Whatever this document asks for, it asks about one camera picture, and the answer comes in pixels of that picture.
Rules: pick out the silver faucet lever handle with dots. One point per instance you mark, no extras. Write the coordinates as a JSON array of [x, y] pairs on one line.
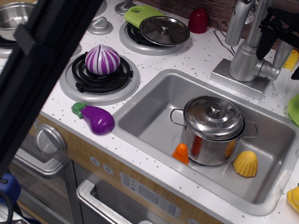
[[282, 54]]

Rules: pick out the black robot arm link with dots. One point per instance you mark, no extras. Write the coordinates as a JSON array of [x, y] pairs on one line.
[[43, 47]]

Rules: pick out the yellow toy piece behind faucet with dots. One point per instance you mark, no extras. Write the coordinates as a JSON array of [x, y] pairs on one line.
[[291, 60]]

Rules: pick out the silver toy faucet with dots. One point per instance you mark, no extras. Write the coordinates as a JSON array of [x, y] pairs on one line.
[[245, 73]]

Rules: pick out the red toy cup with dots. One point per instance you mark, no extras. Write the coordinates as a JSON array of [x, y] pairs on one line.
[[198, 21]]

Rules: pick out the stainless steel pot lid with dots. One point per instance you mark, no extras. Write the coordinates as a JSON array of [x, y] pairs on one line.
[[213, 117]]

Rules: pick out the loose steel lid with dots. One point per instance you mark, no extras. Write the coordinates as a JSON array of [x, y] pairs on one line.
[[164, 31]]

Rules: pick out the yellow toy corn piece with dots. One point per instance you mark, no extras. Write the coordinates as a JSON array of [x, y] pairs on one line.
[[246, 164]]

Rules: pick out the green toy cutting board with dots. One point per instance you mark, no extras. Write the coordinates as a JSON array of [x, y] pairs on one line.
[[136, 14]]

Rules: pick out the rear black stove burner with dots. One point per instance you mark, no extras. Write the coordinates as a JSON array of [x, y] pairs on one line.
[[131, 38]]

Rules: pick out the black stove burner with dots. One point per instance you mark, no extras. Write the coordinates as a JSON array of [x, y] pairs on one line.
[[131, 38], [81, 85]]

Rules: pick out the grey toy sink basin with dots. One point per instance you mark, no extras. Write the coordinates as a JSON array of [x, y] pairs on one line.
[[237, 150]]

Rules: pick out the orange toy carrot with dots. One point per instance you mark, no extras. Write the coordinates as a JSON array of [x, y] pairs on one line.
[[181, 153]]

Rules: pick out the silver stove knob rear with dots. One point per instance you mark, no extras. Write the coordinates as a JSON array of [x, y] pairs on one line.
[[123, 7]]

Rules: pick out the silver stove knob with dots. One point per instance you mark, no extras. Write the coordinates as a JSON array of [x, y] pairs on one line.
[[123, 7], [100, 26]]

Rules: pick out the purple white toy onion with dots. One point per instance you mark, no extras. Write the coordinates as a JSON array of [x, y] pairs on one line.
[[102, 60]]

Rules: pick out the silver stove knob middle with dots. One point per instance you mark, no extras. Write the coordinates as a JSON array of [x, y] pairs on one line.
[[100, 26]]

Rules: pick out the purple toy eggplant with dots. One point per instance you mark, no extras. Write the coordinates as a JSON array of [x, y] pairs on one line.
[[100, 121]]

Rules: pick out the front black stove burner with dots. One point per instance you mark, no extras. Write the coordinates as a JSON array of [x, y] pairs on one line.
[[81, 85]]

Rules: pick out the silver oven dial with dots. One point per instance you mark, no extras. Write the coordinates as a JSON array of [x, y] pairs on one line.
[[48, 140]]

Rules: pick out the steel bowl on burner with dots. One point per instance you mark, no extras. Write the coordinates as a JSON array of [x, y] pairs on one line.
[[11, 16]]

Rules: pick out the thin wire rack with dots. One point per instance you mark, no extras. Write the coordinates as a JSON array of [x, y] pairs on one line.
[[221, 38]]

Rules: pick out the silver dishwasher handle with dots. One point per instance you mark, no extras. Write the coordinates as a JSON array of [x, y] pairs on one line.
[[98, 207]]

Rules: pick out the silver oven door handle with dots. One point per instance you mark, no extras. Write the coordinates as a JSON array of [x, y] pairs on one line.
[[48, 170]]

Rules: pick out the blue clamp with cable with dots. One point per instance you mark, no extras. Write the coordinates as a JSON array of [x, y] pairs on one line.
[[10, 190]]

